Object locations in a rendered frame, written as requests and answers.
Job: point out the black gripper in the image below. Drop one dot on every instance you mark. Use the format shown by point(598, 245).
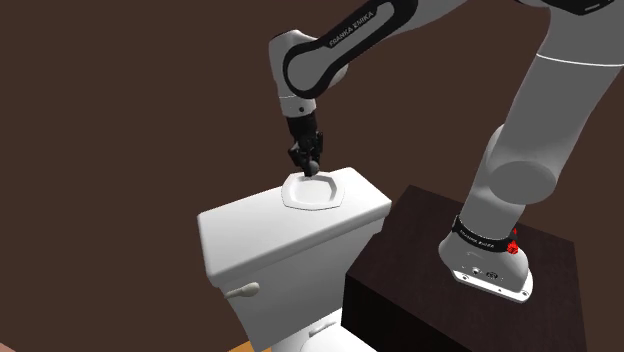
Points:
point(302, 128)

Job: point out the small dark round object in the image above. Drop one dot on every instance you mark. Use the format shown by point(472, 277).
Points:
point(311, 168)

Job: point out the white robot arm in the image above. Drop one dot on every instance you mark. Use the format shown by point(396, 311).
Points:
point(531, 122)

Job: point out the white octagonal plate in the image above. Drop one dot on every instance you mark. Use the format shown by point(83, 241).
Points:
point(313, 192)

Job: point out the white toilet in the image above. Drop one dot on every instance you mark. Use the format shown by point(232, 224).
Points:
point(273, 244)

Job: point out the dark robot stand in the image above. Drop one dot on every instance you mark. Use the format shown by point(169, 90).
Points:
point(438, 302)

